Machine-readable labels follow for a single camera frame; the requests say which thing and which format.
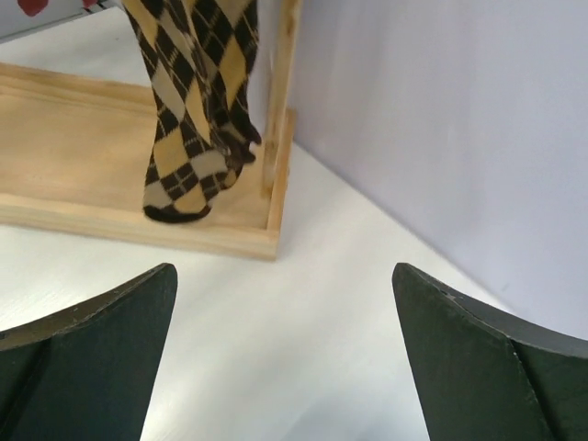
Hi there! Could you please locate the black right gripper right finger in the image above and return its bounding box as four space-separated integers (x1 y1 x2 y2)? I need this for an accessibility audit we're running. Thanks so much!
391 263 587 440

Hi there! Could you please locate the wooden rack base tray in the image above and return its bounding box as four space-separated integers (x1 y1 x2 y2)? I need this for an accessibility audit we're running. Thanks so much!
1 64 296 260

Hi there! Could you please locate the brown argyle sock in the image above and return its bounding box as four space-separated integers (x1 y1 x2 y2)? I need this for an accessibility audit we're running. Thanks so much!
123 0 261 223

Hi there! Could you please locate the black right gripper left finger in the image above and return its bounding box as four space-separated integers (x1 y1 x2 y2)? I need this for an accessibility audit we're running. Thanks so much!
1 263 177 440

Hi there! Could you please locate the red white patterned sock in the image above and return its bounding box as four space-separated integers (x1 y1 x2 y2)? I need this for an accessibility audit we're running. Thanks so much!
17 0 104 17

